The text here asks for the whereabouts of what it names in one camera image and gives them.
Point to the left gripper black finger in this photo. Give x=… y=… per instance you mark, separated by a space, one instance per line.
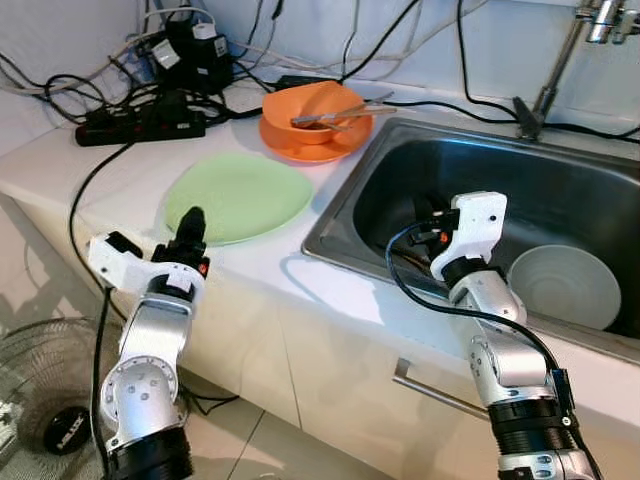
x=192 y=228

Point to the white bowl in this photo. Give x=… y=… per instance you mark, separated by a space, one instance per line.
x=565 y=285

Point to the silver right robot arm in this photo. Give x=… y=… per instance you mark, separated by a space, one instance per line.
x=510 y=360

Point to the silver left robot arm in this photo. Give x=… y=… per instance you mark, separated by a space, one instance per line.
x=150 y=340

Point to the white kitchen cabinet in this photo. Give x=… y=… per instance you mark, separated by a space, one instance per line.
x=300 y=350

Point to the light green plate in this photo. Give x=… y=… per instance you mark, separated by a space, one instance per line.
x=250 y=195

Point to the orange plate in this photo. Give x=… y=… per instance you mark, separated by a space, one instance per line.
x=350 y=145

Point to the stainless steel sink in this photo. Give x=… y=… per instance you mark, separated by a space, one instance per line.
x=540 y=190

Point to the wooden chopstick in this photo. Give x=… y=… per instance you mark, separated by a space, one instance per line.
x=358 y=116
x=385 y=108

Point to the black power strip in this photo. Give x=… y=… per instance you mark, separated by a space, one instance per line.
x=140 y=125

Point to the metal spoon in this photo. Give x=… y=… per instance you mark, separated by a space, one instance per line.
x=312 y=119

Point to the orange bowl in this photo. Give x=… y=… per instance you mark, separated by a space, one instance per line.
x=300 y=100

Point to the black power adapter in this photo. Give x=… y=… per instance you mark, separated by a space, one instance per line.
x=200 y=65

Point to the metal faucet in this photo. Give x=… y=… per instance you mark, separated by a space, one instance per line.
x=555 y=75

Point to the white charger plug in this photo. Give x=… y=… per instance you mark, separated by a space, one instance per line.
x=205 y=30

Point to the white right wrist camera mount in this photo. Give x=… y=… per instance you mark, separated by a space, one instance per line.
x=475 y=225

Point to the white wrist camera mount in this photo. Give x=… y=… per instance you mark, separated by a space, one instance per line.
x=475 y=225
x=130 y=268

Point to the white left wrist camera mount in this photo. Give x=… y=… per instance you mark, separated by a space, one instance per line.
x=130 y=268

